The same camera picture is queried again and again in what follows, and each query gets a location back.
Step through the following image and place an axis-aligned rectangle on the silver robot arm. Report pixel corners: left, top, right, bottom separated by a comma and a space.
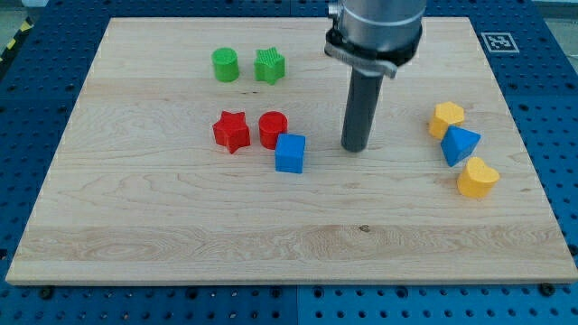
324, 0, 426, 79

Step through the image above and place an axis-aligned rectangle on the red star block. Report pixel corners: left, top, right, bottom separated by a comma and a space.
212, 111, 251, 153

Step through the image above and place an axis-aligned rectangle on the green star block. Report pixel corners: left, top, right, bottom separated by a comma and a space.
254, 47, 285, 85

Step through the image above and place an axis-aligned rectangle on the blue cube block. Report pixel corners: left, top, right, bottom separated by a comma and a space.
275, 134, 306, 173

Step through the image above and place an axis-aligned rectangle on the red cylinder block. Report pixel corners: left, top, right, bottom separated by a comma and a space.
258, 111, 288, 150

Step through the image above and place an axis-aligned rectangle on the wooden board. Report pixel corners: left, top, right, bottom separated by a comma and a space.
6, 17, 577, 286

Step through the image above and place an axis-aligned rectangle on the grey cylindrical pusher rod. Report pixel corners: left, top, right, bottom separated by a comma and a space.
341, 69, 383, 153

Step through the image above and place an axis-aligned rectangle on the green cylinder block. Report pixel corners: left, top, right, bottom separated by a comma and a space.
211, 47, 239, 82

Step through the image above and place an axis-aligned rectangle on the yellow hexagon block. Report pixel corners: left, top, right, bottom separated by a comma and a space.
428, 101, 465, 140

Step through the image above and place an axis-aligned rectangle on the blue triangle block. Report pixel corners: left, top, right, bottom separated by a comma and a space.
441, 125, 481, 167

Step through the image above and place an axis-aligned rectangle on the yellow heart block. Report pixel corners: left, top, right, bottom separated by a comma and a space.
457, 157, 500, 199

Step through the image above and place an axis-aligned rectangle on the white fiducial marker tag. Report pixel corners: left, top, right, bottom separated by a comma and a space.
481, 32, 519, 53

